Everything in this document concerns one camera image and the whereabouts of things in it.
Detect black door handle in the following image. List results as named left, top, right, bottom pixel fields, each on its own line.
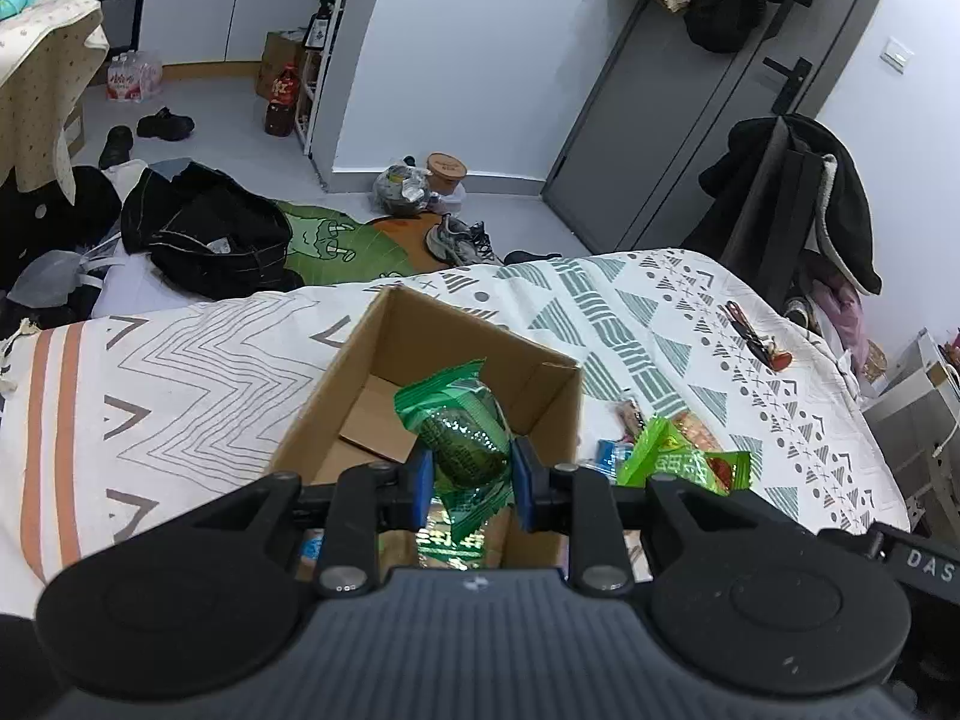
left=763, top=56, right=815, bottom=115

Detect green yellow snack packet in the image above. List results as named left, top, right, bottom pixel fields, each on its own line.
left=416, top=514, right=511, bottom=572

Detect black white garment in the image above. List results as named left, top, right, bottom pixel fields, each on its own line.
left=0, top=161, right=151, bottom=301

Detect brown paper noodle cup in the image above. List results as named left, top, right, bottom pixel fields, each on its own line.
left=426, top=152, right=470, bottom=200

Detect red white blue snack packet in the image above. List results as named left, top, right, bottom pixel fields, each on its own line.
left=596, top=439, right=638, bottom=475

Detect black chair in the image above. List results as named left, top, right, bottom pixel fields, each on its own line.
left=720, top=116, right=826, bottom=301

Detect clear trash bag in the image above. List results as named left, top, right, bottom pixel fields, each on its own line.
left=373, top=161, right=443, bottom=220

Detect black shoe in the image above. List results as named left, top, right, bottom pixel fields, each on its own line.
left=97, top=125, right=134, bottom=170
left=136, top=106, right=196, bottom=142

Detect pack of water bottles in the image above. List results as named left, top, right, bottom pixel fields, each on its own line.
left=105, top=50, right=164, bottom=103

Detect white side cabinet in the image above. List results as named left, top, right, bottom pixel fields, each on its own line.
left=861, top=328, right=960, bottom=533

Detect green cartoon floor mat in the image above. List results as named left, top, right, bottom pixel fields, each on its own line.
left=271, top=199, right=445, bottom=287

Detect grey cloth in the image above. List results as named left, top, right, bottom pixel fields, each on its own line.
left=7, top=250, right=97, bottom=310

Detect grey door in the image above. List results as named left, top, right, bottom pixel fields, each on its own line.
left=544, top=0, right=901, bottom=256

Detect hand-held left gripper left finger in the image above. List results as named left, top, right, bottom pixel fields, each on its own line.
left=253, top=448, right=434, bottom=598

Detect dark bottle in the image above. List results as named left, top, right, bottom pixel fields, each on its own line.
left=306, top=0, right=335, bottom=53

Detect clear biscuit packet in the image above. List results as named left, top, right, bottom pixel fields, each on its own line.
left=613, top=397, right=646, bottom=440

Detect brown cardboard box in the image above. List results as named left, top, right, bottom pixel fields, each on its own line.
left=262, top=285, right=584, bottom=586

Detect orange cracker packet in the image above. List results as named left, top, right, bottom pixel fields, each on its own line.
left=670, top=411, right=719, bottom=452

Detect black red scissors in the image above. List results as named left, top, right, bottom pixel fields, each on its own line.
left=724, top=300, right=775, bottom=368

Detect black clothes pile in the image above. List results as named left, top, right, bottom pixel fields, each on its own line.
left=120, top=160, right=295, bottom=301

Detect white storage rack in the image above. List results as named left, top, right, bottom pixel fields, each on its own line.
left=295, top=0, right=346, bottom=158

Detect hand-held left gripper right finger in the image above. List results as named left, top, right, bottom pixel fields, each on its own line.
left=511, top=436, right=706, bottom=593

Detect green round snack packet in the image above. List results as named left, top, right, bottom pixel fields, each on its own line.
left=394, top=360, right=520, bottom=541

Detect black hanging bag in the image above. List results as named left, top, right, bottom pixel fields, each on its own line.
left=685, top=0, right=767, bottom=55

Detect green red snack packet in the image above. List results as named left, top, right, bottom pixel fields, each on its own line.
left=615, top=414, right=753, bottom=497

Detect dotted beige cloth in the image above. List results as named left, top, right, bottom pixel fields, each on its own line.
left=0, top=0, right=110, bottom=205

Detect patterned white blanket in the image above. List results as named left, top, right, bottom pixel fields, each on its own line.
left=0, top=251, right=912, bottom=601

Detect grey sneakers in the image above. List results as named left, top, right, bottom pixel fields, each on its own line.
left=425, top=214, right=497, bottom=267

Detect pink clothes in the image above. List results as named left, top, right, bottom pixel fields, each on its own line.
left=808, top=270, right=872, bottom=365

